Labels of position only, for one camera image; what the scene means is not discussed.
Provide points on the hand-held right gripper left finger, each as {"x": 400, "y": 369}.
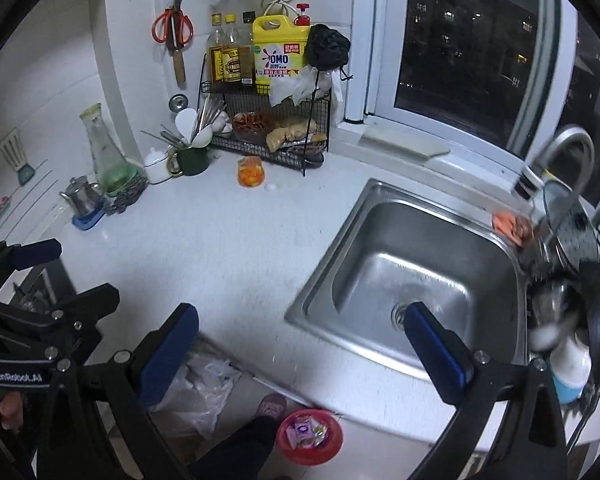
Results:
{"x": 172, "y": 350}

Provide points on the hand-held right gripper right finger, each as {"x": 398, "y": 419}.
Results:
{"x": 437, "y": 355}

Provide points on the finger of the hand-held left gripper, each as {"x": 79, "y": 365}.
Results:
{"x": 32, "y": 252}
{"x": 87, "y": 307}

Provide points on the yellow packet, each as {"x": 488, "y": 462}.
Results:
{"x": 320, "y": 432}

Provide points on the red plastic bin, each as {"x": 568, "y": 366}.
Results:
{"x": 285, "y": 447}

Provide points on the purple packet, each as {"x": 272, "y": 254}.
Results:
{"x": 301, "y": 431}

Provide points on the person's left hand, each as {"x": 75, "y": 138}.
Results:
{"x": 10, "y": 410}

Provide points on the clear plastic floor bag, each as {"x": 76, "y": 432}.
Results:
{"x": 200, "y": 390}

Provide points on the blue coaster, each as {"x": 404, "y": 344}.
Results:
{"x": 87, "y": 222}

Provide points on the steel teapot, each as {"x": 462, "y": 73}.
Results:
{"x": 82, "y": 197}

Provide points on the stainless steel sink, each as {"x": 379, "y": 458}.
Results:
{"x": 420, "y": 260}

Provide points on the dark woven trivet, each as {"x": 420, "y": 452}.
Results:
{"x": 130, "y": 200}

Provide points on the pink slipper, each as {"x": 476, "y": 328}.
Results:
{"x": 271, "y": 406}

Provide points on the person's leg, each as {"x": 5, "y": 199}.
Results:
{"x": 235, "y": 452}

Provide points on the glass carafe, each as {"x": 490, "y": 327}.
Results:
{"x": 100, "y": 150}

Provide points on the steel pot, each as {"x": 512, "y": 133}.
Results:
{"x": 550, "y": 305}

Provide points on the white blue bottle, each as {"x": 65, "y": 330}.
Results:
{"x": 570, "y": 375}

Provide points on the orange cloth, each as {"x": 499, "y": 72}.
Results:
{"x": 510, "y": 225}

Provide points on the white lidded pot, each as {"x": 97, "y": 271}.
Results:
{"x": 156, "y": 167}

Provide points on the dark green mug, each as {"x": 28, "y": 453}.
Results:
{"x": 192, "y": 161}

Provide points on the glass pot lid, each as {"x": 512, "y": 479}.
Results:
{"x": 577, "y": 230}

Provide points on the orange packet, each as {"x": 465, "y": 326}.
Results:
{"x": 251, "y": 172}

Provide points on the white ladle spoon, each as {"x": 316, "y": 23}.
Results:
{"x": 187, "y": 125}

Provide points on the small metal strainer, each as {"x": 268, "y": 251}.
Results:
{"x": 178, "y": 103}

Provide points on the white flat board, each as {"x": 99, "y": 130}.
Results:
{"x": 405, "y": 142}

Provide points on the bundle of chopsticks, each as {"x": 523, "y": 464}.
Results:
{"x": 205, "y": 112}

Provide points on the bowl of red chilies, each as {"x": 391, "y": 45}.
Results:
{"x": 251, "y": 127}

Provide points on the tan food bag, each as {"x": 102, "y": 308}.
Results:
{"x": 290, "y": 135}

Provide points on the steel faucet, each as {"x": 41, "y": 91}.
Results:
{"x": 575, "y": 137}

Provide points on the amber oil bottle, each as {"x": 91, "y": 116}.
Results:
{"x": 232, "y": 60}
{"x": 215, "y": 57}

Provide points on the white plastic bag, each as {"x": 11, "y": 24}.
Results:
{"x": 295, "y": 87}

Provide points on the dark sauce bottle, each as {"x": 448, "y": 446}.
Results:
{"x": 248, "y": 30}

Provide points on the yellow detergent jug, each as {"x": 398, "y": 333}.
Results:
{"x": 280, "y": 55}

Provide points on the window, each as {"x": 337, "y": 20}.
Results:
{"x": 455, "y": 35}

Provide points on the black plastic bag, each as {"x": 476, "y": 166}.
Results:
{"x": 327, "y": 47}

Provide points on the shuttlecock wall sticker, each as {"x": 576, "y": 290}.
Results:
{"x": 15, "y": 155}

